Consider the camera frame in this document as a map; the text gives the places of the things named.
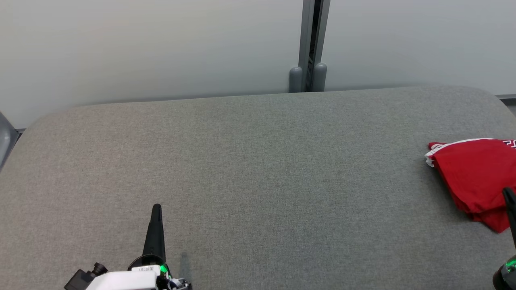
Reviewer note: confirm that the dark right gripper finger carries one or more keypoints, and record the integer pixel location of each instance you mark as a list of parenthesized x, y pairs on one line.
[(512, 209)]

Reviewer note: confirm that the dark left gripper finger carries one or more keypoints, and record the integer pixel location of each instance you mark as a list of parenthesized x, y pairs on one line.
[(155, 237)]

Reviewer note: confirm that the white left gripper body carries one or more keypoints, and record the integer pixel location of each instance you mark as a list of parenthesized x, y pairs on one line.
[(121, 281)]

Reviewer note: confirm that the red basketball jersey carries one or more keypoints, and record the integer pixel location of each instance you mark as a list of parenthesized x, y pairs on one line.
[(494, 221)]

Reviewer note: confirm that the grey partition base rail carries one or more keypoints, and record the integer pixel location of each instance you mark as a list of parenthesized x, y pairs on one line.
[(507, 97)]

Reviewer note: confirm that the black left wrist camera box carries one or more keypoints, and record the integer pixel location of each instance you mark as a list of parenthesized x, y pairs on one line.
[(82, 278)]

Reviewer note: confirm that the grey partition post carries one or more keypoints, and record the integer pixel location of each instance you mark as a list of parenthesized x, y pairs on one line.
[(308, 40), (6, 137)]

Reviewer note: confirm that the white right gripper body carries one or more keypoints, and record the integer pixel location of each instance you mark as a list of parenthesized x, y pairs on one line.
[(507, 278)]

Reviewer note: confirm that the red shorts with white trim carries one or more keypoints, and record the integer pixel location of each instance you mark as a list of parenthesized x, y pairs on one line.
[(475, 177)]

